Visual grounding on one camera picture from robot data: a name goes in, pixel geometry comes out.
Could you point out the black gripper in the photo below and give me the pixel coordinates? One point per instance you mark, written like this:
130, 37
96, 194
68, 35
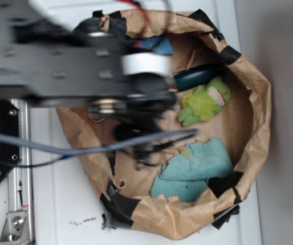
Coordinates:
133, 89

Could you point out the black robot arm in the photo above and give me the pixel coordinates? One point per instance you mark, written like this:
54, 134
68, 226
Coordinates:
48, 66

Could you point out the dark teal oval object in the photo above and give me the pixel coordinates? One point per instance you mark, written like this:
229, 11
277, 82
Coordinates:
196, 76

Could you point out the green plush frog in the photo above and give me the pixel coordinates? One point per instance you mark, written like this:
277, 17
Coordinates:
204, 102

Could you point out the blue sponge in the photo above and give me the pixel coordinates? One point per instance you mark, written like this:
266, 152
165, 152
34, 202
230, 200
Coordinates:
158, 45

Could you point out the light teal towel cloth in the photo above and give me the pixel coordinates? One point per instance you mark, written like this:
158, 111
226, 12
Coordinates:
185, 174

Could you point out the brown paper bag bin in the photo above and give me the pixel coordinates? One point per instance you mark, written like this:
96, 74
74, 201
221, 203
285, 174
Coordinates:
243, 126

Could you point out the aluminium frame rail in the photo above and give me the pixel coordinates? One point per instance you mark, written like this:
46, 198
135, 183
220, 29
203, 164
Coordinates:
20, 180

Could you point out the metal corner bracket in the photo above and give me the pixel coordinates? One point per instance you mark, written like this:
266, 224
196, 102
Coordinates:
16, 229

